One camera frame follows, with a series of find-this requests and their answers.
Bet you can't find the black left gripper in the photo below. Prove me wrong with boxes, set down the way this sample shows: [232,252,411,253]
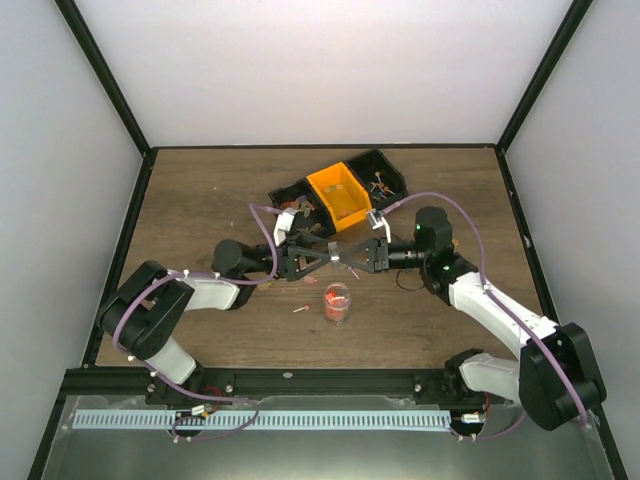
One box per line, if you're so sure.
[247,231,337,281]

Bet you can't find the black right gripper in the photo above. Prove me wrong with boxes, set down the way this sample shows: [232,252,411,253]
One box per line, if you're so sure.
[340,237,430,274]

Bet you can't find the clear round lid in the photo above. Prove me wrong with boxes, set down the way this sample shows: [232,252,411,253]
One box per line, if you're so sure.
[327,241,341,268]

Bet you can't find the black bin with gummy candies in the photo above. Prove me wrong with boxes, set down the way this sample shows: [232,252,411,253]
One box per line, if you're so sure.
[268,178,336,238]

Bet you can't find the clear plastic cup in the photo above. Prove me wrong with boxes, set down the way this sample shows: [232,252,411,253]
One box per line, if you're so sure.
[322,282,351,325]

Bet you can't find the yellow bin with star candies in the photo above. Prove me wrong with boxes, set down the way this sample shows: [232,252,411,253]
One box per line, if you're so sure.
[306,162,372,233]

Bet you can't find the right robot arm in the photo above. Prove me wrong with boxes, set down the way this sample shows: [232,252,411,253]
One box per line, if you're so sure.
[335,206,607,431]

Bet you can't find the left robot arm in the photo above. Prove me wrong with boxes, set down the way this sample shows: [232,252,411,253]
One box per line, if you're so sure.
[96,231,339,404]

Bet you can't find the spilled lollipop near bin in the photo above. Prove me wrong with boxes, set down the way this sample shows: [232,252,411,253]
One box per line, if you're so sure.
[347,266,360,280]

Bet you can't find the pile of star gummies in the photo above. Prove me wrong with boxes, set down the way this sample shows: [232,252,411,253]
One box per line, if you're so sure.
[322,183,359,219]

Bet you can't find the pile of pastel gummies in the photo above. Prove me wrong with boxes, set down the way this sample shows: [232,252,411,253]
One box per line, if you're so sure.
[280,196,323,234]

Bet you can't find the spilled lollipop beside cup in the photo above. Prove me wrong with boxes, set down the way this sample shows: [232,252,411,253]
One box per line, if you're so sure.
[292,304,310,313]

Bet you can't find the black bin with lollipops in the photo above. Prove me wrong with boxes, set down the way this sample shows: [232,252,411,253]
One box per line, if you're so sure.
[345,150,408,211]

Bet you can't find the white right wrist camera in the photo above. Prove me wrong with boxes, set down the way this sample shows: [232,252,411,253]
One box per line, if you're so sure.
[365,209,392,243]

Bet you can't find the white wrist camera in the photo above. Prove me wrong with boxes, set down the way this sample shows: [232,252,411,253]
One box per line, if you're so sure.
[365,209,392,243]
[273,208,299,247]

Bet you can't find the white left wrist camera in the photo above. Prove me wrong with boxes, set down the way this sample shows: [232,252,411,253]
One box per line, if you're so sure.
[273,208,299,247]

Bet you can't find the black front mounting rail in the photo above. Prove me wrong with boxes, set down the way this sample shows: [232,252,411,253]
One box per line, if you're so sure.
[58,367,594,406]

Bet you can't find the light blue slotted cable duct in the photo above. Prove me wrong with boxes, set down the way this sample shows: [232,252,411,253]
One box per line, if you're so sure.
[71,410,451,432]

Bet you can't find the black enclosure frame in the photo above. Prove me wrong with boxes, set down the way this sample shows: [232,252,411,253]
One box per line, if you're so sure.
[27,0,629,480]

